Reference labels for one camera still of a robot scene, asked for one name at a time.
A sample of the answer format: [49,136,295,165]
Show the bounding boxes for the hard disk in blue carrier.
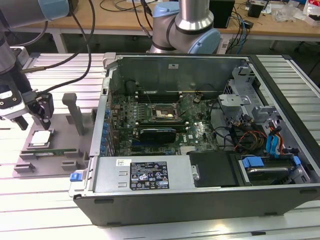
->
[238,154,302,187]

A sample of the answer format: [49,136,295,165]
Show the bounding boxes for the black plastic shroud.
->
[188,150,237,188]

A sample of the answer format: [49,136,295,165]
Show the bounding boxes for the green RAM stick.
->
[24,148,77,157]

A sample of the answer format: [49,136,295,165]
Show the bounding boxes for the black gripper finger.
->
[14,115,29,132]
[27,91,55,131]

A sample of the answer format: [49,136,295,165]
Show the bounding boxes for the grey parts rack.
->
[12,92,99,179]

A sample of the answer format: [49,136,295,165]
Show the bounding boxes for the clear plastic bags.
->
[273,3,305,22]

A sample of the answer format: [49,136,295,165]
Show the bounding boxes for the black graphics card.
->
[138,127,177,145]

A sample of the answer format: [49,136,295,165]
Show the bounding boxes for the silver power supply unit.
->
[93,155,196,193]

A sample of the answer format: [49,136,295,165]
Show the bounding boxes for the blue case latch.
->
[70,171,84,183]

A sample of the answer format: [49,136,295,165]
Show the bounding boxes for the black container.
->
[247,0,264,19]

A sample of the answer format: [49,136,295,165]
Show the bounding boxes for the white red plastic bag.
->
[303,0,320,26]

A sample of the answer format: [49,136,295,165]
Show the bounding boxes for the metal drive cage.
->
[216,65,285,141]

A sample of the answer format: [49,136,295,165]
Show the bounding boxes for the green motherboard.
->
[109,91,221,156]

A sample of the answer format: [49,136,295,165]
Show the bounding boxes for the red orange wire bundle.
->
[234,129,268,152]

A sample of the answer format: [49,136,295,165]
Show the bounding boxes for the black PC case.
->
[68,51,320,227]

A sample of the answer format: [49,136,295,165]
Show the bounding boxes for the grey case latch handle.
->
[102,51,119,70]

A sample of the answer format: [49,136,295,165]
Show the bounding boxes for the black box on desk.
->
[68,0,80,17]

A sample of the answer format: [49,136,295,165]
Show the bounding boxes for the CPU socket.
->
[150,101,180,121]

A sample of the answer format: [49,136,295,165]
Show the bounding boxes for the black camera cable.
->
[21,0,97,100]

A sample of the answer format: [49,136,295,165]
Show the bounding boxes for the silver CPU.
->
[30,129,55,149]

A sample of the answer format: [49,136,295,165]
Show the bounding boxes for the blue flat wire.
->
[265,133,276,158]
[273,126,285,159]

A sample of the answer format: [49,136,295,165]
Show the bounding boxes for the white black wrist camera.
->
[0,84,27,122]

